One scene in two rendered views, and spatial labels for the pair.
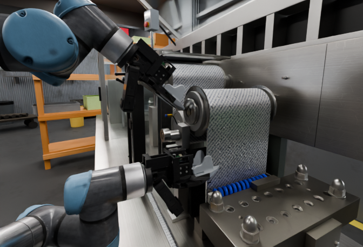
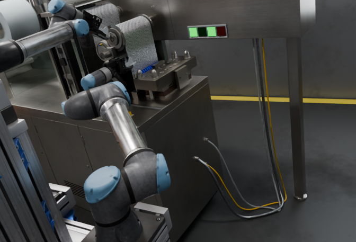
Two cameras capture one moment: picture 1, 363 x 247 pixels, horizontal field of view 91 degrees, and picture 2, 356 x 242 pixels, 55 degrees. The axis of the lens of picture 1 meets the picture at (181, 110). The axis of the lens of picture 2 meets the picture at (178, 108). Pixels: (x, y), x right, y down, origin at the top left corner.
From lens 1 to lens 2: 1.43 m
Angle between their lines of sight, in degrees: 29
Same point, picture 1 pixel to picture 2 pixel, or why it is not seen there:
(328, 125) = (176, 27)
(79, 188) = (91, 78)
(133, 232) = not seen: hidden behind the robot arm
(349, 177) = (235, 63)
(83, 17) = (65, 10)
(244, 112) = (139, 32)
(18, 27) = (80, 26)
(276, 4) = not seen: outside the picture
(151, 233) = not seen: hidden behind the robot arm
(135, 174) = (106, 70)
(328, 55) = not seen: outside the picture
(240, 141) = (141, 47)
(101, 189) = (98, 77)
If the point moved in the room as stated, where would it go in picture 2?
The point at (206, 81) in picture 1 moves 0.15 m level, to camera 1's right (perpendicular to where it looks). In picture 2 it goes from (108, 17) to (131, 11)
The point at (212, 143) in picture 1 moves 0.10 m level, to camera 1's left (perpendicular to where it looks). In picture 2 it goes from (129, 51) to (112, 56)
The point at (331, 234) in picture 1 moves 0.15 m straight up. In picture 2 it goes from (182, 69) to (177, 43)
